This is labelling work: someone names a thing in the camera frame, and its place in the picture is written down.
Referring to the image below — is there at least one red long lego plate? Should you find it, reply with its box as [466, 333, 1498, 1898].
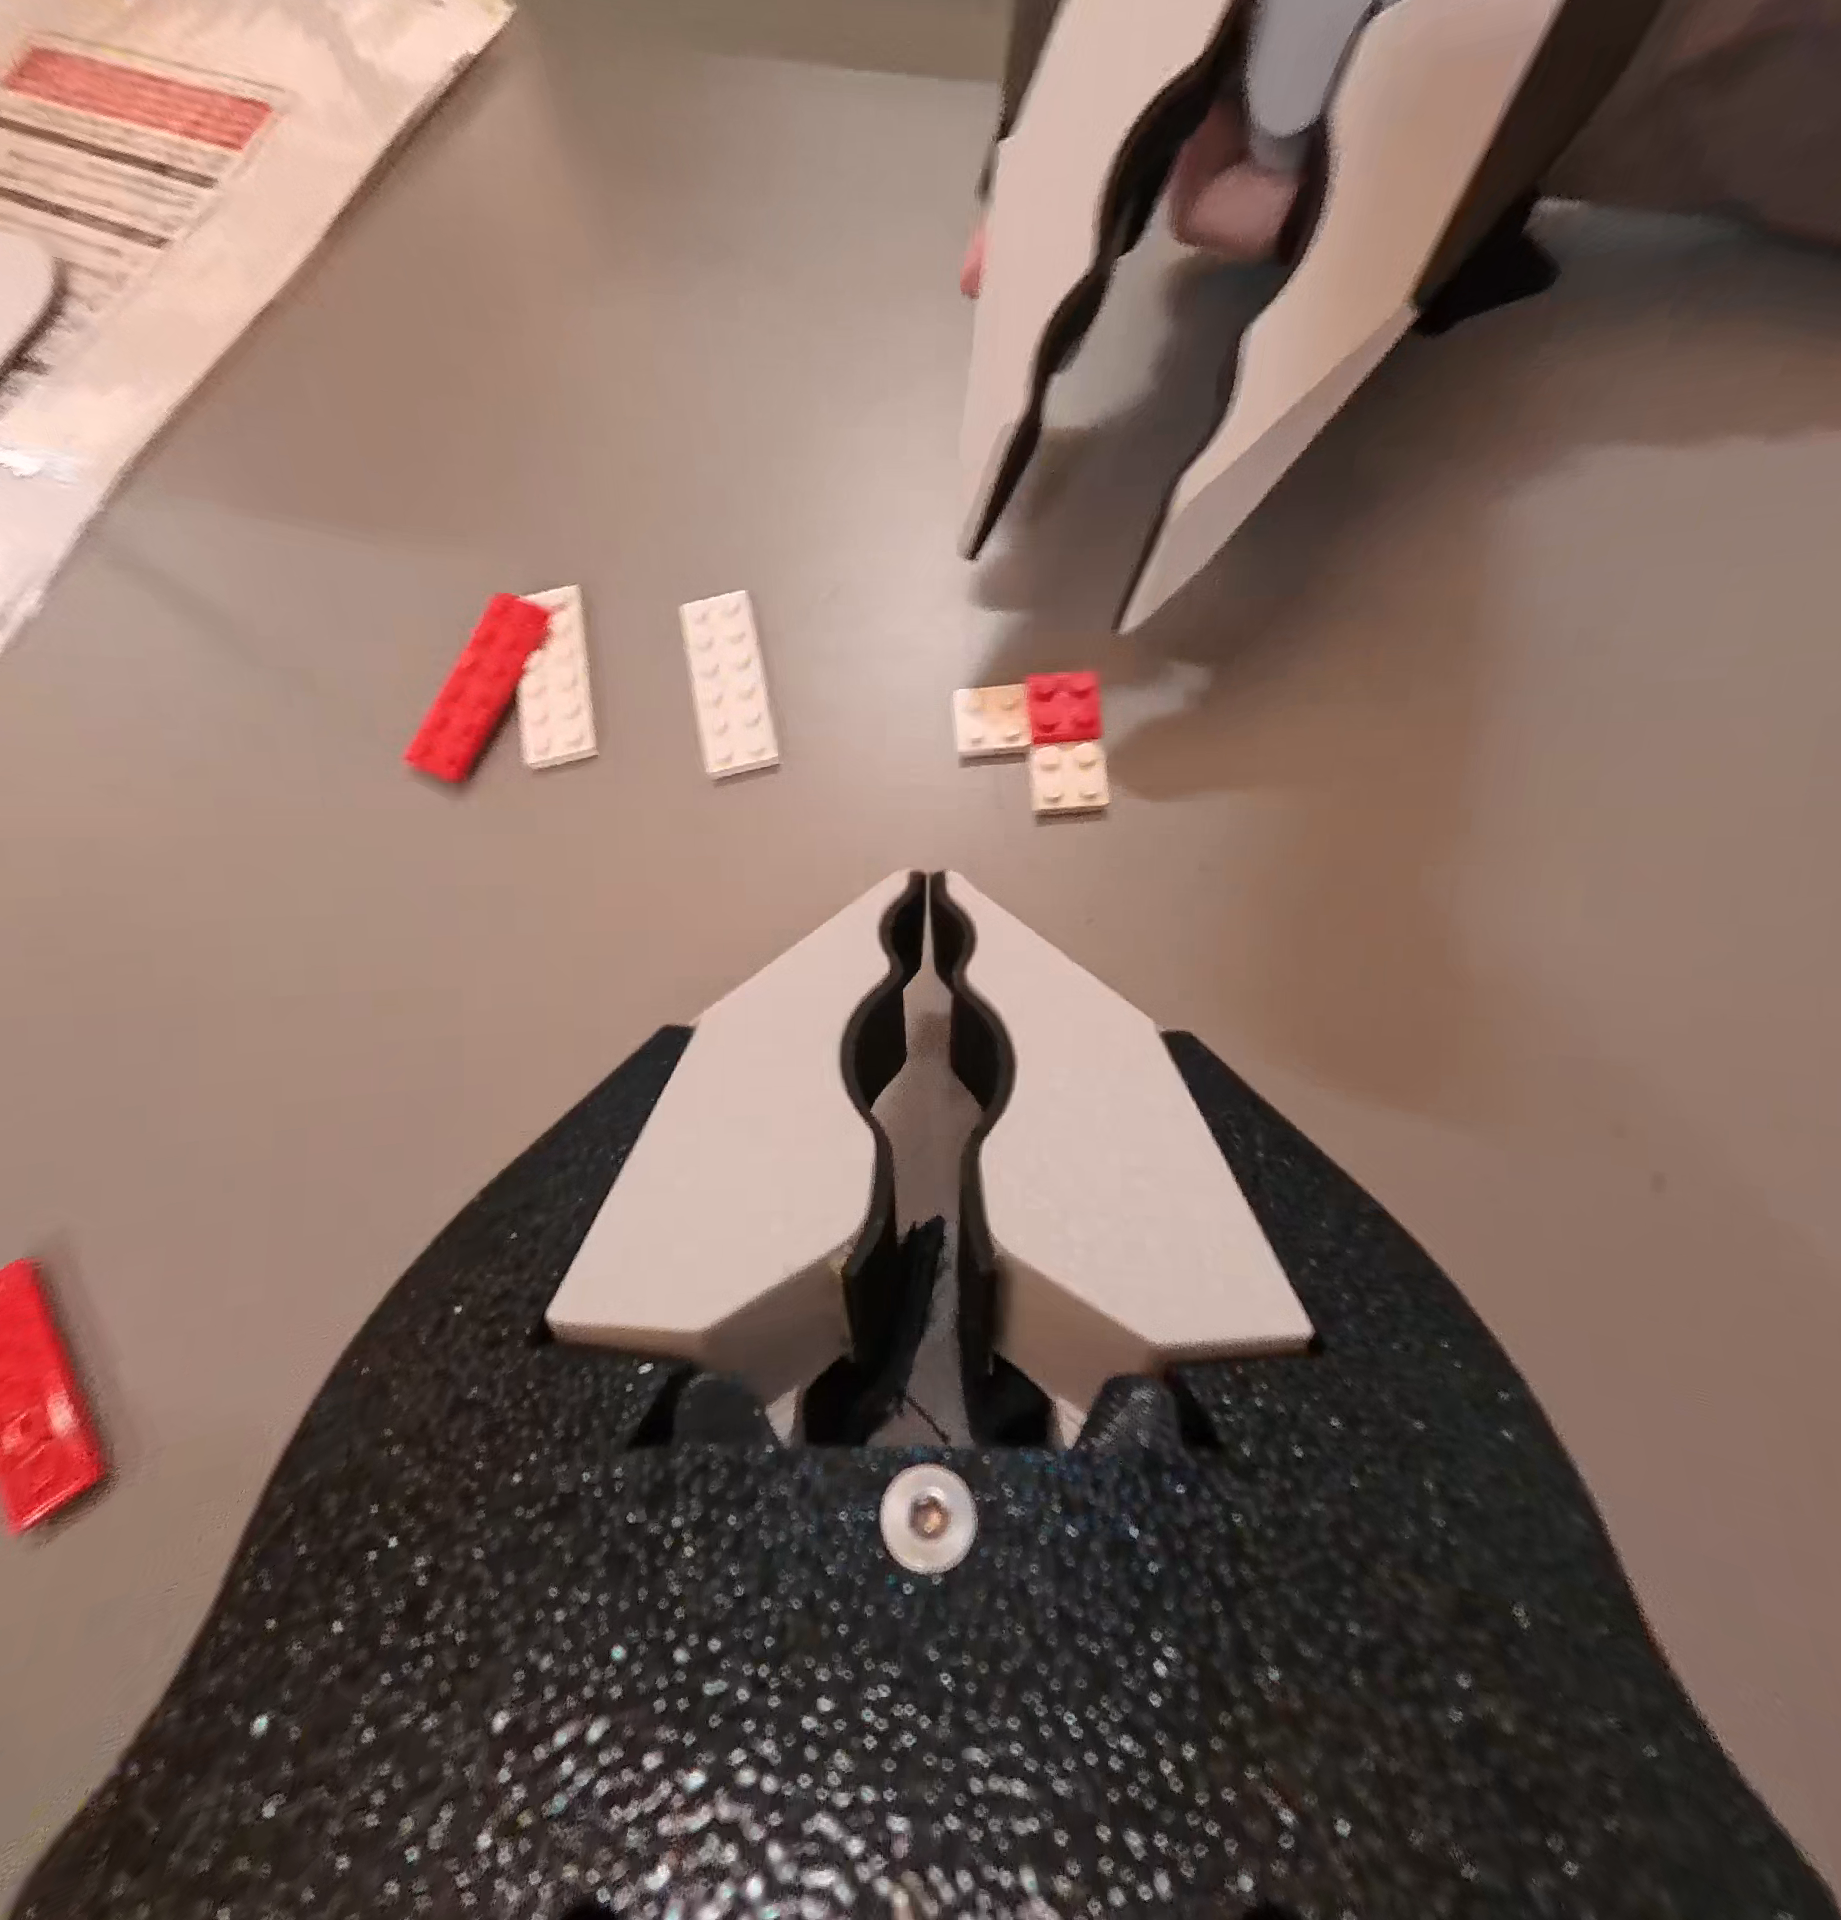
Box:
[407, 593, 551, 782]
[0, 1257, 107, 1535]

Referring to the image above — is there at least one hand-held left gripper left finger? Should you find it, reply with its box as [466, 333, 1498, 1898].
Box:
[544, 865, 929, 1407]

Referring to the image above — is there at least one clear plastic bag with label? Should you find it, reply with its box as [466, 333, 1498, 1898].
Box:
[0, 0, 519, 680]

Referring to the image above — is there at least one white square lego plate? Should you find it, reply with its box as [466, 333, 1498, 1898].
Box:
[1029, 737, 1117, 817]

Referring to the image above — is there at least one white long lego plate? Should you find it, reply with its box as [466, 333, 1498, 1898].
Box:
[678, 591, 783, 782]
[519, 582, 600, 771]

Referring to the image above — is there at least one person's right hand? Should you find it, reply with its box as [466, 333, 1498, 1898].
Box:
[1169, 120, 1319, 252]

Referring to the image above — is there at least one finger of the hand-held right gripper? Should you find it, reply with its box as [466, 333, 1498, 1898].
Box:
[958, 0, 1250, 566]
[1111, 0, 1568, 634]

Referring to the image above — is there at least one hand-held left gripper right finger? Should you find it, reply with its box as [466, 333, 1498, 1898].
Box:
[929, 869, 1319, 1415]

